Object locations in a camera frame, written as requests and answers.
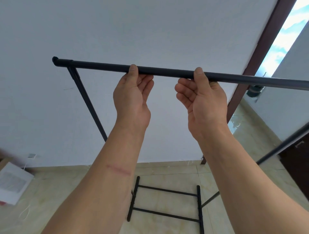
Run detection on person's left hand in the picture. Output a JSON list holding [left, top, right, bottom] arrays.
[[113, 64, 154, 129]]

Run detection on person's right hand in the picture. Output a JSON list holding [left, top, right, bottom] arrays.
[[174, 67, 229, 142]]

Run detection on teal round tape roll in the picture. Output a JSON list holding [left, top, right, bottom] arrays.
[[246, 85, 265, 98]]

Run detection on person's left forearm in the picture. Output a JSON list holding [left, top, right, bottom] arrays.
[[42, 121, 148, 234]]

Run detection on thin white cable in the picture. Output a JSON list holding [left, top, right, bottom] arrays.
[[20, 204, 31, 221]]

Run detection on brown wooden door frame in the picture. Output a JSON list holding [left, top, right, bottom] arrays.
[[200, 0, 297, 165]]

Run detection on glass window pane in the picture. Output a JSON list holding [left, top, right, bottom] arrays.
[[255, 0, 309, 78]]

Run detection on black metal clothes rack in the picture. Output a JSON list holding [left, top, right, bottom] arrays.
[[52, 56, 309, 234]]

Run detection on dark brown door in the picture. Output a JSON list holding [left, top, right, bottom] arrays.
[[279, 138, 309, 201]]

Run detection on person's right forearm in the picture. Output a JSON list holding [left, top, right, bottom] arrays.
[[197, 122, 309, 234]]

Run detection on white cardboard box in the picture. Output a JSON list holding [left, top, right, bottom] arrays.
[[0, 162, 34, 206]]

